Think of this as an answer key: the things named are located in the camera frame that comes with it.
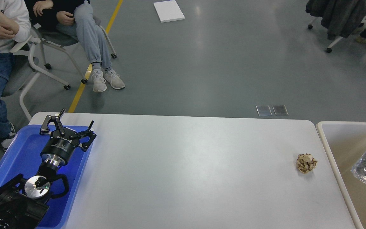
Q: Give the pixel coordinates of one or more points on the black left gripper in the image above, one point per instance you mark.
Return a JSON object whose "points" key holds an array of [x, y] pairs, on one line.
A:
{"points": [[59, 145]]}

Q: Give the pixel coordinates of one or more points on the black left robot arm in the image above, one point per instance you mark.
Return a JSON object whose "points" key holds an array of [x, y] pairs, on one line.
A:
{"points": [[40, 174]]}

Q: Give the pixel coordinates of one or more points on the blue plastic tray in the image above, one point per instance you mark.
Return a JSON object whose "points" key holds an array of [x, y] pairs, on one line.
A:
{"points": [[23, 157]]}

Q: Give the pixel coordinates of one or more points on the white office chair near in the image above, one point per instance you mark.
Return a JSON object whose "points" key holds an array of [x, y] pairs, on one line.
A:
{"points": [[26, 71]]}

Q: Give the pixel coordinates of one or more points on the grey office chair far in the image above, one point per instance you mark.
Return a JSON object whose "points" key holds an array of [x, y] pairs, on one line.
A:
{"points": [[58, 41]]}

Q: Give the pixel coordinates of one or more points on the person in light jeans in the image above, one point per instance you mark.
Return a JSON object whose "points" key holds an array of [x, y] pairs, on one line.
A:
{"points": [[75, 18]]}

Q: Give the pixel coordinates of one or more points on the white flat box on floor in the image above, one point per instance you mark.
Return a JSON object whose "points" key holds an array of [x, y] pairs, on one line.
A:
{"points": [[168, 11]]}

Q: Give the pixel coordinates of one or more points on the left metal floor plate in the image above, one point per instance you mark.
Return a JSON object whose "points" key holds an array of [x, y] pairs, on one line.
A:
{"points": [[264, 110]]}

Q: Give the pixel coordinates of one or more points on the metal floor plate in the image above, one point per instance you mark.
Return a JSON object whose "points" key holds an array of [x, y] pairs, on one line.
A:
{"points": [[280, 110], [264, 110]]}

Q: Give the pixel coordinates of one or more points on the right metal floor plate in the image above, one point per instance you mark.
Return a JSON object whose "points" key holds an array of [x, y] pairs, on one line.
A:
{"points": [[280, 110]]}

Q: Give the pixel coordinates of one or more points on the crumpled brown paper ball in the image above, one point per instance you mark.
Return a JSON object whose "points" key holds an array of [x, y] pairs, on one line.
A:
{"points": [[305, 163]]}

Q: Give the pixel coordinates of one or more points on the beige plastic bin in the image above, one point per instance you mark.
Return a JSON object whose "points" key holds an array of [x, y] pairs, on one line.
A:
{"points": [[344, 143]]}

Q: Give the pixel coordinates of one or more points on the chair with dark coat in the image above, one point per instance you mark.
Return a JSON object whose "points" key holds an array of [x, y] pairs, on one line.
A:
{"points": [[340, 17]]}

